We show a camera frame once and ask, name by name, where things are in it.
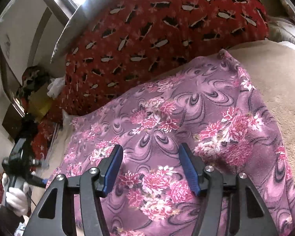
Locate yellow bag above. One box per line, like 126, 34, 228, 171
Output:
28, 96, 52, 118

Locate red patterned pillow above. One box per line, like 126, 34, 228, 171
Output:
31, 0, 269, 158

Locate person's left hand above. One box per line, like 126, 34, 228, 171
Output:
1, 173, 32, 217

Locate purple floral shirt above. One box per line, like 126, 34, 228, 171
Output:
45, 49, 295, 236

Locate beige fleece blanket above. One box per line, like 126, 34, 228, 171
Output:
43, 39, 295, 236

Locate person's left forearm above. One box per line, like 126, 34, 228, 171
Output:
0, 205, 25, 236

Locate grey pillow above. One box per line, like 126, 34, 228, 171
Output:
50, 0, 106, 63

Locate pile of dark clothes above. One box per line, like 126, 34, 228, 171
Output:
16, 65, 51, 104

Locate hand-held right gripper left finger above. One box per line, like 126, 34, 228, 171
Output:
22, 145, 124, 236

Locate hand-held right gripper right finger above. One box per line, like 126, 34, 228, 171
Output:
178, 143, 279, 236

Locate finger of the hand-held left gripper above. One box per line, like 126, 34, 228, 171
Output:
27, 174, 49, 188

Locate white plastic bag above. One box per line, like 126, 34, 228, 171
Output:
47, 77, 65, 99

